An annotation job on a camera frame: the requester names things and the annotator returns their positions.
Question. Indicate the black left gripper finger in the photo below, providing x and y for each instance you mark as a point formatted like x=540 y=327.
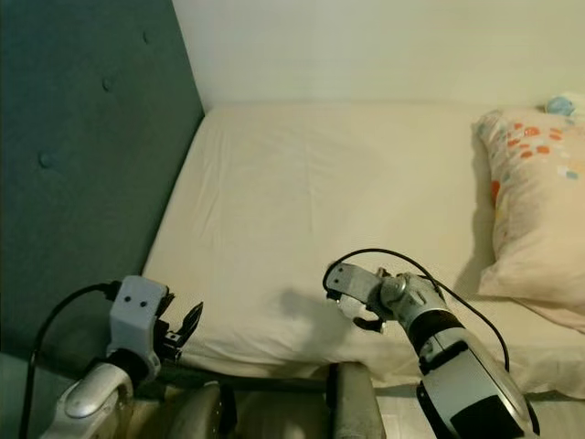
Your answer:
x=193 y=320

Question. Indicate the white paper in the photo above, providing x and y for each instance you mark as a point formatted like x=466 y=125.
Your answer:
x=347 y=307

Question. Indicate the pink dotted pillow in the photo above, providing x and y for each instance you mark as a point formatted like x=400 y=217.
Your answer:
x=539 y=229

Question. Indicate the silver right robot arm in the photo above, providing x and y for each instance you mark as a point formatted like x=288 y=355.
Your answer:
x=466 y=375

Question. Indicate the grey left robot leg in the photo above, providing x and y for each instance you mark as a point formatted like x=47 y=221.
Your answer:
x=203 y=413

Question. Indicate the grey robot leg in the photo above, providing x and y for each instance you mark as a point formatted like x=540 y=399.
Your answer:
x=203 y=413
x=356 y=402

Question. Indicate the grey right robot leg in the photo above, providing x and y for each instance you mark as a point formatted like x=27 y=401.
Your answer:
x=356 y=402

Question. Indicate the cream sheeted bed mattress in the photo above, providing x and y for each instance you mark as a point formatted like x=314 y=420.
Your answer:
x=311 y=201

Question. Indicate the grey green upholstered headboard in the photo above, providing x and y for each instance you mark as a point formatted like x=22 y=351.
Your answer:
x=73 y=137

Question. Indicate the cream Kuromi print quilt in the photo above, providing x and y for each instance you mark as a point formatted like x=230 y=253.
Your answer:
x=559 y=105

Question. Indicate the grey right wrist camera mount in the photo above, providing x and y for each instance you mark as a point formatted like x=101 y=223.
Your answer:
x=356 y=282

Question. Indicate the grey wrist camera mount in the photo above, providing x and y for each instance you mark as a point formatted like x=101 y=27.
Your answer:
x=356 y=282
x=137 y=311

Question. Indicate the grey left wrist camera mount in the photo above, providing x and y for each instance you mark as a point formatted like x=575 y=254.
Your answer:
x=137 y=311

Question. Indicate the dark grey bed frame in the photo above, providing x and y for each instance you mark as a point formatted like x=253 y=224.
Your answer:
x=265 y=380

